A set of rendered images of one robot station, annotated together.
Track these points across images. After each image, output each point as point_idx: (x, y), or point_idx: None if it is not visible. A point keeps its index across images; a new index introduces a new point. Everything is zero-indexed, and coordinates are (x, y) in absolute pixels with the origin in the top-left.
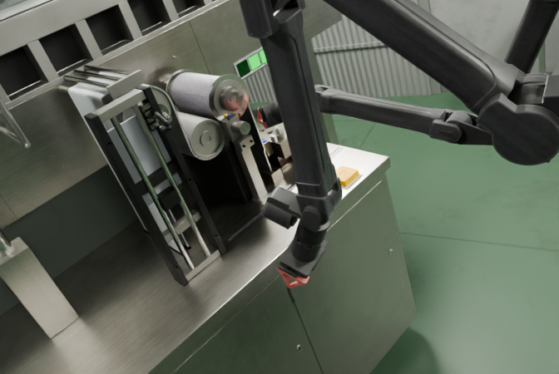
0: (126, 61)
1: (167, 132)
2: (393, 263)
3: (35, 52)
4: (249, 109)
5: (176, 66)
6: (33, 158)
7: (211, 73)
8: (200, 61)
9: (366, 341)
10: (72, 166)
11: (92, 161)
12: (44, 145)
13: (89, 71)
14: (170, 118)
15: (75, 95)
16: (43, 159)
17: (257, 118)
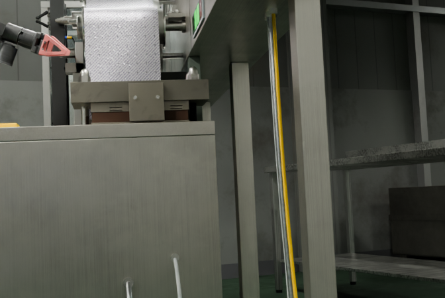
0: None
1: (44, 26)
2: None
3: None
4: (85, 45)
5: (185, 2)
6: (173, 48)
7: (190, 20)
8: (189, 4)
9: None
10: (175, 65)
11: (177, 68)
12: (173, 42)
13: None
14: (55, 20)
15: None
16: (173, 51)
17: (69, 51)
